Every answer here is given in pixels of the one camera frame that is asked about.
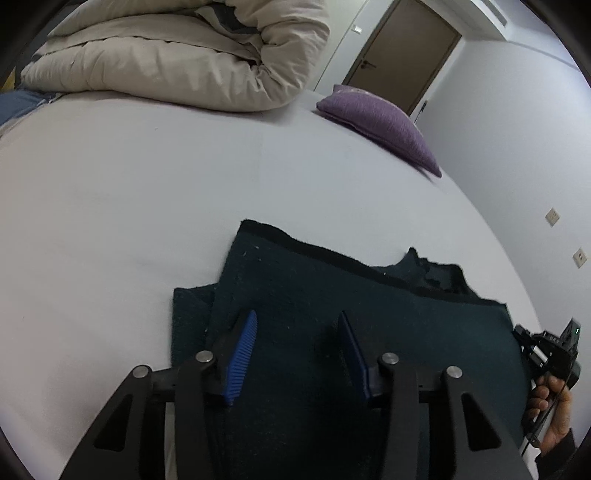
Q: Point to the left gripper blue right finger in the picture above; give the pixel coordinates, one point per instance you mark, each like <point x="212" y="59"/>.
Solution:
<point x="363" y="373"/>

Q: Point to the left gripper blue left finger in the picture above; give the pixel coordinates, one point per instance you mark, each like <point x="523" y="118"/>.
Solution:
<point x="234" y="351"/>

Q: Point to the dark green sweater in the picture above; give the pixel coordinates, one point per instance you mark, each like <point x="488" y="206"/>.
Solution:
<point x="454" y="384"/>

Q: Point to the person's right hand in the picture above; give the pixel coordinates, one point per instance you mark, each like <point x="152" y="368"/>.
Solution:
<point x="552" y="396"/>

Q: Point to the white bed sheet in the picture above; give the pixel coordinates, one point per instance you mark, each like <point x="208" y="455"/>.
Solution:
<point x="109" y="203"/>

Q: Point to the purple cushion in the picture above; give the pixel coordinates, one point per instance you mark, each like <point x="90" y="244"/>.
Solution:
<point x="382" y="122"/>

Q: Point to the folded beige duvet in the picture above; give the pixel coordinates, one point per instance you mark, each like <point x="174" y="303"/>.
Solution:
<point x="233" y="56"/>

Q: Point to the brown door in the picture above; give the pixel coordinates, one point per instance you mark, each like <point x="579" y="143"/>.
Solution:
<point x="406" y="54"/>

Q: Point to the air conditioner unit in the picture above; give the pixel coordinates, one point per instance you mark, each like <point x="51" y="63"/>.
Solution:
<point x="516" y="23"/>

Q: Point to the blue pillow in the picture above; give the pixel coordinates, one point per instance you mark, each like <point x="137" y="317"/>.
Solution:
<point x="16" y="104"/>

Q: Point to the wall socket lower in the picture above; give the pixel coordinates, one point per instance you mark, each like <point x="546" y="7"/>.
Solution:
<point x="580" y="258"/>

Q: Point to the wall socket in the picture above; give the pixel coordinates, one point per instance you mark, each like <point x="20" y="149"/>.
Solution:
<point x="552" y="217"/>
<point x="580" y="258"/>

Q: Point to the wall socket upper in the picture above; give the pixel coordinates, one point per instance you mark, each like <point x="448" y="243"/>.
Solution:
<point x="552" y="217"/>

